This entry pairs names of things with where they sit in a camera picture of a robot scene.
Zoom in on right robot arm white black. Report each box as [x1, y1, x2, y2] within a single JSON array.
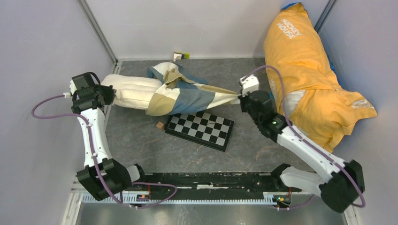
[[239, 90, 366, 213]]

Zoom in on yellow Mickey Mouse pillow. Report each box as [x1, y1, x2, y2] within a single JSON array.
[[263, 2, 377, 152]]

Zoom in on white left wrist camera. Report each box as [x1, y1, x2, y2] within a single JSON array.
[[63, 80, 77, 98]]

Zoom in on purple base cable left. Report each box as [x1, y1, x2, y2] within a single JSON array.
[[129, 182, 178, 210]]

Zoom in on small white green block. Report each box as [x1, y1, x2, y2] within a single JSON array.
[[173, 52, 190, 61]]

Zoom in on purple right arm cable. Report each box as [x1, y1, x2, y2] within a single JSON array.
[[242, 65, 367, 208]]

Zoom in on black white checkerboard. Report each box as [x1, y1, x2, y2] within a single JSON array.
[[164, 112, 234, 152]]

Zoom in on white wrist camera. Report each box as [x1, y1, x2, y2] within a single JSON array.
[[239, 74, 260, 97], [63, 80, 77, 98]]

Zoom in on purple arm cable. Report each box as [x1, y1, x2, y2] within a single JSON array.
[[31, 94, 128, 206], [242, 65, 367, 208]]

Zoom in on small wooden letter cube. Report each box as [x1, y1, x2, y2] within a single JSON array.
[[156, 121, 165, 130]]

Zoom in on cream white pillow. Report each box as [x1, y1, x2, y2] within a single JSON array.
[[101, 74, 162, 110]]

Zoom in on aluminium frame rail front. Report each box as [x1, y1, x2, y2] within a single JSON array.
[[70, 172, 352, 195]]

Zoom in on blue beige checkered pillowcase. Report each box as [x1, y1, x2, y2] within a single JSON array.
[[146, 62, 240, 116]]

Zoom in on aluminium frame post left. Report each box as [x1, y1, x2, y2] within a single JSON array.
[[77, 0, 118, 65]]

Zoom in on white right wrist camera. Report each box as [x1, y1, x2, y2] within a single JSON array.
[[239, 74, 260, 97]]

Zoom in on white slotted cable duct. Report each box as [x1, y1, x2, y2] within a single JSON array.
[[81, 192, 291, 206]]

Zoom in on aluminium frame post right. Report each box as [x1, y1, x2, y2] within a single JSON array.
[[314, 0, 338, 33]]

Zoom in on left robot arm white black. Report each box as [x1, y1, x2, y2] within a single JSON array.
[[69, 72, 147, 201]]

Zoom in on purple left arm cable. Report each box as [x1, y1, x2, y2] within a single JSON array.
[[31, 94, 128, 206]]

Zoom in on aluminium frame post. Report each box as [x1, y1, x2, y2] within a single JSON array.
[[314, 0, 338, 33], [77, 0, 118, 65]]

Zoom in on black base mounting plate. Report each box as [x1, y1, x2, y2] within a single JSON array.
[[144, 172, 302, 192]]

